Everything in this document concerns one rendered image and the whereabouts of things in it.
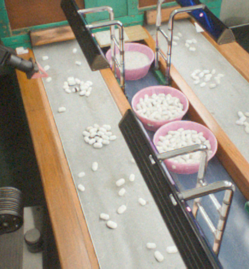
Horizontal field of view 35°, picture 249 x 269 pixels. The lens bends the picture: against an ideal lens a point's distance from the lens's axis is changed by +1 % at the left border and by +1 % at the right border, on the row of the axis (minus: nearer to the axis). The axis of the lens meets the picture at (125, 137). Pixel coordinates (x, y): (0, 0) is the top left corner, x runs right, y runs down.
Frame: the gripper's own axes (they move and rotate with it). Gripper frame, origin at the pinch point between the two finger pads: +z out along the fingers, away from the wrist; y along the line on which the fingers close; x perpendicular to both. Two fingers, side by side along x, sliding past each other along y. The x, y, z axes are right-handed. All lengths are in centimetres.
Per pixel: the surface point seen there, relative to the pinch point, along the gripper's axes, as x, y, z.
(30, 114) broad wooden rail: 14.5, -14.5, -3.0
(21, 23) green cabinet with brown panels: 0.2, 48.0, -5.2
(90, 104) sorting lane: -2.0, -13.9, 20.8
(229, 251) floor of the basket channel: -15, -103, 44
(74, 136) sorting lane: 5.8, -33.2, 10.9
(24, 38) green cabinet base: 6.6, 46.6, 0.2
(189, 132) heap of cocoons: -25, -49, 48
